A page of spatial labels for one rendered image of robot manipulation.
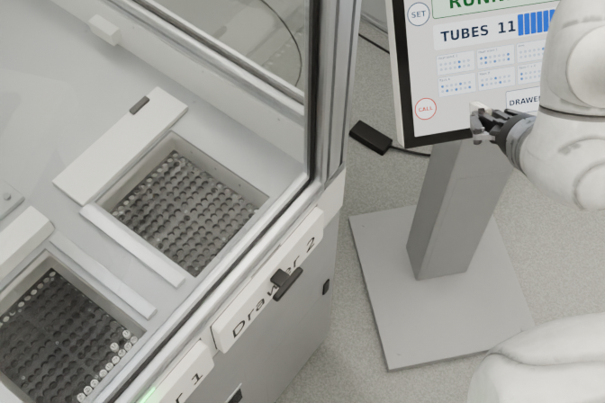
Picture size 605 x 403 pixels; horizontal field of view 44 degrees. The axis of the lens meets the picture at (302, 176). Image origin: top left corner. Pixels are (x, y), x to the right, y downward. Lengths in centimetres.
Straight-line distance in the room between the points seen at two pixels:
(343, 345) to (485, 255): 52
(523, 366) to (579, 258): 199
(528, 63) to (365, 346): 109
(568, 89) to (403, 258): 138
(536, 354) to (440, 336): 173
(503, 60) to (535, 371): 97
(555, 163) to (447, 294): 129
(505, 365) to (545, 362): 3
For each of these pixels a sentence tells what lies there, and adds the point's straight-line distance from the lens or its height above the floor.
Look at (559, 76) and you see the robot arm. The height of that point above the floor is 136.
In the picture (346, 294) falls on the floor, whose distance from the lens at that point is 227.
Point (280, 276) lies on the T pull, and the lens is 129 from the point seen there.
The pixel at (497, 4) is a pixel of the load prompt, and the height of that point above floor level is 114.
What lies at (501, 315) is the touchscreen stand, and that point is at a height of 3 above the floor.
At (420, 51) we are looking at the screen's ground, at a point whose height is 110.
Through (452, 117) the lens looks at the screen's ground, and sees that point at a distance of 139.
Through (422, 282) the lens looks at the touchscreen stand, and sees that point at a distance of 227.
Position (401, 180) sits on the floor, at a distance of 248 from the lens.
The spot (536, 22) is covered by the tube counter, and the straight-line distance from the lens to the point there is 142.
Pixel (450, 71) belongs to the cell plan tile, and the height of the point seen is 106.
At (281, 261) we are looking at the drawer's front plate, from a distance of 129.
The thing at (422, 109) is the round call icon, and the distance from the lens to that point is 137.
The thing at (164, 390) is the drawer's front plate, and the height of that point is 93.
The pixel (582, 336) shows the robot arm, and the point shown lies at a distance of 50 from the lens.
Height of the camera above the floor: 209
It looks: 58 degrees down
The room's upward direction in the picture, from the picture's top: straight up
